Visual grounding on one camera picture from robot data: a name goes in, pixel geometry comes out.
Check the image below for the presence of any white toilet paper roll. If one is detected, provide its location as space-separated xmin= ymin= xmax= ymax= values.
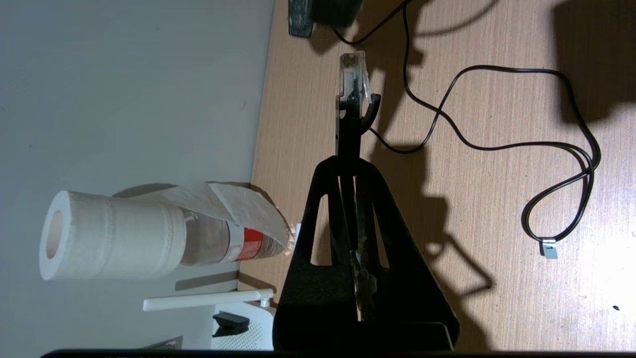
xmin=40 ymin=181 xmax=294 ymax=280

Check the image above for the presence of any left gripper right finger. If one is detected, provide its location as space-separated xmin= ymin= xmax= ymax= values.
xmin=355 ymin=159 xmax=460 ymax=351

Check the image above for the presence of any white router with antennas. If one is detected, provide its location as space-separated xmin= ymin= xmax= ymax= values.
xmin=143 ymin=223 xmax=303 ymax=351

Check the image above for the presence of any clear bottle red label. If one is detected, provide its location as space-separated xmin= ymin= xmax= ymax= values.
xmin=181 ymin=209 xmax=291 ymax=264

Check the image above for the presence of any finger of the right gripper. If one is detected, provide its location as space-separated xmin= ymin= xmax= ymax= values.
xmin=288 ymin=0 xmax=315 ymax=38
xmin=313 ymin=0 xmax=365 ymax=28

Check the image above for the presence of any black lamp power cord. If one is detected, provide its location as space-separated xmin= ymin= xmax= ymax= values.
xmin=332 ymin=0 xmax=409 ymax=46

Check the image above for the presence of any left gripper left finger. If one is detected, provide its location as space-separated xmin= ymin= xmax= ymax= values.
xmin=272 ymin=157 xmax=358 ymax=351

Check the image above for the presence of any small black clip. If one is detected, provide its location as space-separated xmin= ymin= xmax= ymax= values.
xmin=213 ymin=312 xmax=250 ymax=335

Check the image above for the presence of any black ethernet cable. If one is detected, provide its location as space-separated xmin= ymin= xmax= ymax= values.
xmin=334 ymin=51 xmax=382 ymax=162

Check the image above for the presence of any thin black micro-USB cable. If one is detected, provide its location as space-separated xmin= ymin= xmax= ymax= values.
xmin=401 ymin=0 xmax=597 ymax=170

